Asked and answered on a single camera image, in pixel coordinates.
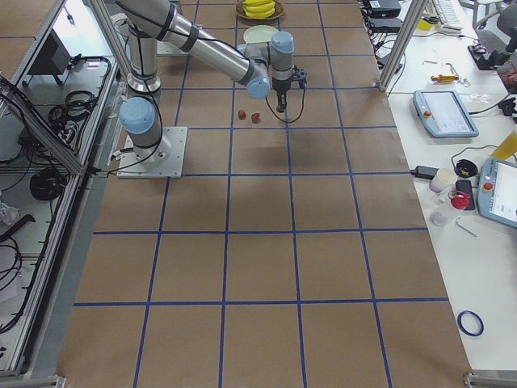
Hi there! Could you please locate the brown wicker basket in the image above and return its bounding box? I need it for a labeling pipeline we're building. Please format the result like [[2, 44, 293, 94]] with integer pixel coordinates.
[[235, 2, 284, 21]]

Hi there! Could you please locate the blue tape roll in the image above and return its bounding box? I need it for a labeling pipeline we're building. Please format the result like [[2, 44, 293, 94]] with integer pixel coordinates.
[[456, 310, 485, 337]]

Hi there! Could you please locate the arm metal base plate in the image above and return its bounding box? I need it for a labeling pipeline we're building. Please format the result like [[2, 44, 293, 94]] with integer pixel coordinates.
[[116, 127, 188, 179], [157, 41, 188, 57]]

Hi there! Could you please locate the blue teach pendant far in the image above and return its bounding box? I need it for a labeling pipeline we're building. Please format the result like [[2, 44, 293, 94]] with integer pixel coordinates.
[[413, 90, 479, 138]]

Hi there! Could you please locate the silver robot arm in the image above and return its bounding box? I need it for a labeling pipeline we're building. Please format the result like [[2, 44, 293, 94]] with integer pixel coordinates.
[[116, 1, 307, 113]]

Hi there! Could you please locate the light green plate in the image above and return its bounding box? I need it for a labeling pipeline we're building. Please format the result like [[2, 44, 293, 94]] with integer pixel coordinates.
[[243, 25, 279, 44]]

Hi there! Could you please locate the blue teach pendant near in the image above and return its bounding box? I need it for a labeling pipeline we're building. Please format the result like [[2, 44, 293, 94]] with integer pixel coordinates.
[[477, 157, 516, 228]]

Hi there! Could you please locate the blue teach pendant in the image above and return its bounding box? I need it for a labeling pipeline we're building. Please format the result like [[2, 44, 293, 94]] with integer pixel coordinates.
[[413, 90, 479, 138], [477, 157, 516, 228]]

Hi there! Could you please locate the yellow banana bunch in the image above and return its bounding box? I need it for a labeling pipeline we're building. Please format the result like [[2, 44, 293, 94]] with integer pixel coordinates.
[[242, 0, 276, 11]]

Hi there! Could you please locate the black power adapter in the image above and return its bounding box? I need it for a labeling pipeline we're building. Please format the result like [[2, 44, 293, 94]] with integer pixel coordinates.
[[410, 165, 438, 180]]

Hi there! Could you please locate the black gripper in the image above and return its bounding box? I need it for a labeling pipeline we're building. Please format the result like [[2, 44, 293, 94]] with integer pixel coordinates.
[[271, 65, 308, 112]]

